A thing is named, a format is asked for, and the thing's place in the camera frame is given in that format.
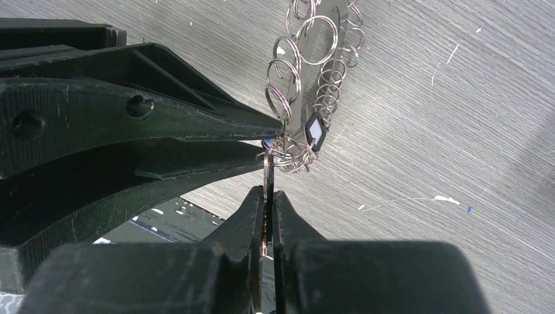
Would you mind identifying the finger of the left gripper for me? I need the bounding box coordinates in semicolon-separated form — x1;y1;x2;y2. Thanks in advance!
1;43;282;179
1;138;262;293

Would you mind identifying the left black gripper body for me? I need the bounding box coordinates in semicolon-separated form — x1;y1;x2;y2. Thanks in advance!
1;18;127;61

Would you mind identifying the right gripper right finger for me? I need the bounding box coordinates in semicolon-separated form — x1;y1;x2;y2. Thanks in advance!
273;191;490;313

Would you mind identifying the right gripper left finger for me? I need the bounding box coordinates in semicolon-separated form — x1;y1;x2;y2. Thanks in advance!
20;186;264;313

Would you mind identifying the black key tag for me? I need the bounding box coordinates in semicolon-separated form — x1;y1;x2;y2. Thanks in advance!
305;113;327;152

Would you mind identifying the numbered metal key ring disc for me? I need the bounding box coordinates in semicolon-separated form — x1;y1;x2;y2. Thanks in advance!
257;1;365;173

